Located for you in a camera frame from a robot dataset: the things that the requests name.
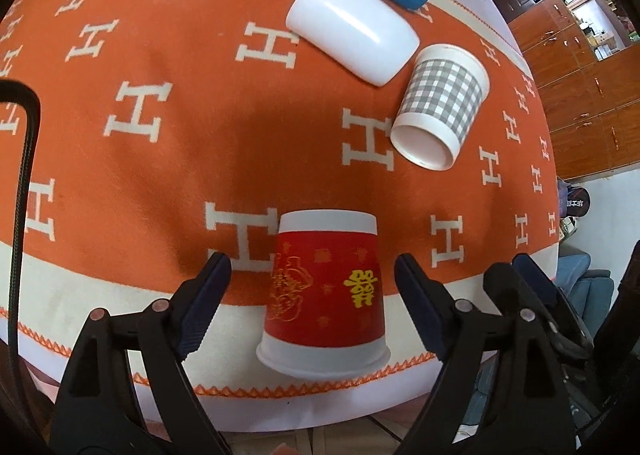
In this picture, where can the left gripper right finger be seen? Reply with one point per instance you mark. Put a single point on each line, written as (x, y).
(528, 408)

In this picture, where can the orange H-pattern table cloth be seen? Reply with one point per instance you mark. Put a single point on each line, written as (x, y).
(172, 129)

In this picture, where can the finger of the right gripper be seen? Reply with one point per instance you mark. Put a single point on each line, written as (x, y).
(567, 331)
(513, 297)

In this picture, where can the red paper cup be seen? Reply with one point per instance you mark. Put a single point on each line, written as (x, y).
(325, 311)

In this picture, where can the wooden cabinet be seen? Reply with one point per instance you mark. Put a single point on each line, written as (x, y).
(591, 105)

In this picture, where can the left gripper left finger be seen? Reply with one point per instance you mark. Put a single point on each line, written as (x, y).
(97, 410)

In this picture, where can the grey checked paper cup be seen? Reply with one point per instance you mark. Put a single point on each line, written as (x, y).
(447, 86)

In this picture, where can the white ceramic mug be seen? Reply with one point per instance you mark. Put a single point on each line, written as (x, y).
(367, 37)

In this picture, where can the blue sofa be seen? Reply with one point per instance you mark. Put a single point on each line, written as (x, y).
(590, 291)

